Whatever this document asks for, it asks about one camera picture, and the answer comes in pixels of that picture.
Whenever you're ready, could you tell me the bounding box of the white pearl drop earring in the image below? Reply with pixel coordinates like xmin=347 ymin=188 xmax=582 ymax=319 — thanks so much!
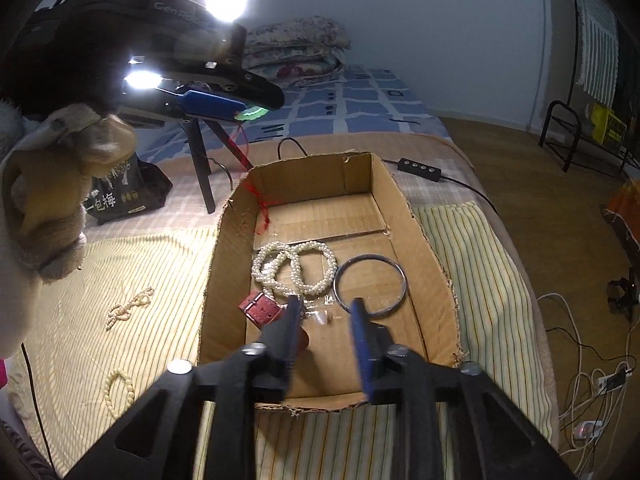
xmin=305 ymin=310 xmax=333 ymax=326

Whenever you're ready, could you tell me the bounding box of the red string jade pendant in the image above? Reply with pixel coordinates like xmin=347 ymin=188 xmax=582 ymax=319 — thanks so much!
xmin=232 ymin=106 xmax=270 ymax=234

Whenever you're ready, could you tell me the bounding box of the gloved left hand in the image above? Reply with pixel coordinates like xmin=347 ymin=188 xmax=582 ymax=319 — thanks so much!
xmin=1 ymin=102 xmax=136 ymax=358

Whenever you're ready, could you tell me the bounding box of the black tripod stand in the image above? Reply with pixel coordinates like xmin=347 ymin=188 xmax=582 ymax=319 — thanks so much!
xmin=180 ymin=118 xmax=254 ymax=214

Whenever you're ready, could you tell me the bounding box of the dark metal bangle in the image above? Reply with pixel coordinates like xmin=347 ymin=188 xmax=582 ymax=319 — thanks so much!
xmin=332 ymin=254 xmax=409 ymax=318

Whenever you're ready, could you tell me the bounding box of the open cardboard box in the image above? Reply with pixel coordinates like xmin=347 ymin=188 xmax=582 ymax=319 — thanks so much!
xmin=198 ymin=152 xmax=461 ymax=411

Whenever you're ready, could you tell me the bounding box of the black printed snack bag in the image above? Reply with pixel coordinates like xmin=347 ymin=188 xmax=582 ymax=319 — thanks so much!
xmin=84 ymin=154 xmax=172 ymax=224

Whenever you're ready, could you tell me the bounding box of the folded floral quilt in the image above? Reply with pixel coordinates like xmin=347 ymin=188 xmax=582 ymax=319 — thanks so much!
xmin=242 ymin=15 xmax=350 ymax=88

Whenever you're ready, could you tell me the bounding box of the yellow striped mat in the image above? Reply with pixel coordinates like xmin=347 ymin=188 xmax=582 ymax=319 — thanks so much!
xmin=8 ymin=202 xmax=558 ymax=479

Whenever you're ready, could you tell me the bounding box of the blue checked bed sheet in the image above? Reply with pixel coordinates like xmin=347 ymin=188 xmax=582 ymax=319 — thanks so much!
xmin=136 ymin=64 xmax=452 ymax=164

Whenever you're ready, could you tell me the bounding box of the white power strip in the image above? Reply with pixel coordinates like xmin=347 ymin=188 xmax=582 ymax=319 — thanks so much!
xmin=597 ymin=370 xmax=627 ymax=396

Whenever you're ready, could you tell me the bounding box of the black device on floor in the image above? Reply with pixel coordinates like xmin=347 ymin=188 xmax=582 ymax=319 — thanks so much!
xmin=606 ymin=268 xmax=639 ymax=323

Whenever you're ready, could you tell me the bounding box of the orange cloth covered furniture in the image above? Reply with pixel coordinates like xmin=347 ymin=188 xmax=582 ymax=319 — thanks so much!
xmin=602 ymin=179 xmax=640 ymax=258

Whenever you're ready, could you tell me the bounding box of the black clothes rack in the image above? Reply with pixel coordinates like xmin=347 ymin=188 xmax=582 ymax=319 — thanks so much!
xmin=538 ymin=0 xmax=639 ymax=176

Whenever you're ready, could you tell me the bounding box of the yellow black box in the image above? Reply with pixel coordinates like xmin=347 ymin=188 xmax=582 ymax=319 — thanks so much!
xmin=590 ymin=103 xmax=627 ymax=148

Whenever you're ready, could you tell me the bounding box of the white striped hanging towel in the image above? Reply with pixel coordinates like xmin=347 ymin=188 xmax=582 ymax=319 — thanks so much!
xmin=575 ymin=0 xmax=618 ymax=107

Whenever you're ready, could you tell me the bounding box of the red leather strap watch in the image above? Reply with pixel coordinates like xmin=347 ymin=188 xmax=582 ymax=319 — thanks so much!
xmin=239 ymin=292 xmax=309 ymax=354

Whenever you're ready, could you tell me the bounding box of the white pearl necklace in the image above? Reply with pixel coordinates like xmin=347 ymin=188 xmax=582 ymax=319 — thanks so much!
xmin=249 ymin=239 xmax=340 ymax=302

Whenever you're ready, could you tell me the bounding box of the black inline cable controller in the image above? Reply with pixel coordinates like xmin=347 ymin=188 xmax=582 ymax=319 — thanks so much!
xmin=397 ymin=158 xmax=442 ymax=182

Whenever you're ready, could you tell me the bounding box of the small pearl bracelet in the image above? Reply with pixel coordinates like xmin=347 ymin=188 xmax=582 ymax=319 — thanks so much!
xmin=104 ymin=286 xmax=156 ymax=332

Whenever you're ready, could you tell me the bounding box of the cream bead bracelet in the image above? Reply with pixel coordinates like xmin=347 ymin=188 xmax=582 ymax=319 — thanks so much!
xmin=102 ymin=369 xmax=137 ymax=421

